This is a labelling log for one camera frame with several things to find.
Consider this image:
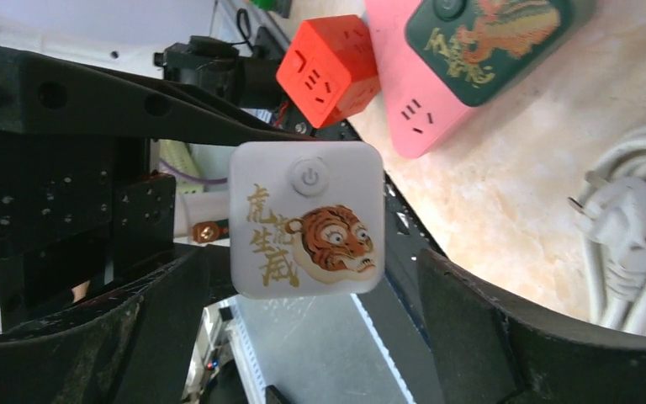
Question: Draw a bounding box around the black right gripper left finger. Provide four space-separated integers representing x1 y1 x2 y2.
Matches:
0 247 209 403

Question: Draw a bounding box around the white coiled power cable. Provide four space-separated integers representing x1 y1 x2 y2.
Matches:
567 123 646 340

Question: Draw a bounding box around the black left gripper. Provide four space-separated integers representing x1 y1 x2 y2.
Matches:
0 46 312 332

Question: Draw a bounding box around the pink triangular power strip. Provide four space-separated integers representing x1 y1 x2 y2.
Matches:
364 0 474 158

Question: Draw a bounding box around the red cube socket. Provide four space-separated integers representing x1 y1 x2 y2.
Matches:
276 14 381 129

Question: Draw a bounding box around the white cube socket tiger print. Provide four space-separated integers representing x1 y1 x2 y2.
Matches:
228 141 385 300

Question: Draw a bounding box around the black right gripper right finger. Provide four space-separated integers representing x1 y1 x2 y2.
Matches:
417 250 646 403

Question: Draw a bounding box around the dark green cube socket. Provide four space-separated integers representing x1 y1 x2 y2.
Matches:
405 0 596 107

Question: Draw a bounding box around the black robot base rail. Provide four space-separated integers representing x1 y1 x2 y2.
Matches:
256 22 447 404

